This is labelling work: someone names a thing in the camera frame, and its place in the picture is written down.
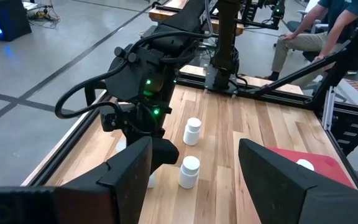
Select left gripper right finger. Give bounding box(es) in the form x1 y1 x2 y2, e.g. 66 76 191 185
238 138 354 224

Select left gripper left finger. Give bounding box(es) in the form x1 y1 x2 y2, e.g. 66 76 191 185
54 136 154 224

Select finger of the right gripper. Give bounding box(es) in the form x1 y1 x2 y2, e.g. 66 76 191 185
150 136 180 174

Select white pill bottle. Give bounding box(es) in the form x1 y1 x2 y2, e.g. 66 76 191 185
178 155 201 190
183 117 203 147
296 158 316 172
147 172 157 189

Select red plastic basket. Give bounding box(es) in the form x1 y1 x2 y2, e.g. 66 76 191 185
264 145 357 190

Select wooden background table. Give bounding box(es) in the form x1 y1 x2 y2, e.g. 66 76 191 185
149 0 245 35

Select person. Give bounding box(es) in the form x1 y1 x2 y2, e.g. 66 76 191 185
264 0 358 83

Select grey chair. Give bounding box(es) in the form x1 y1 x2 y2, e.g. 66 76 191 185
286 0 329 35

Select black computer with blue lights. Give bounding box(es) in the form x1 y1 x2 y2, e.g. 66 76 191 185
0 0 32 42

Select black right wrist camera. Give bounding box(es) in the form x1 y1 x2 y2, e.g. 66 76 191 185
99 104 127 132

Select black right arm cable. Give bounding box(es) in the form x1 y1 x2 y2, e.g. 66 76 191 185
54 27 213 121

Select silver aluminium post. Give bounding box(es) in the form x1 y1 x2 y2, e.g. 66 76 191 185
321 86 337 132

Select tangled floor cables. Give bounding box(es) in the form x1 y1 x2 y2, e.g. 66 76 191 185
26 1 59 23

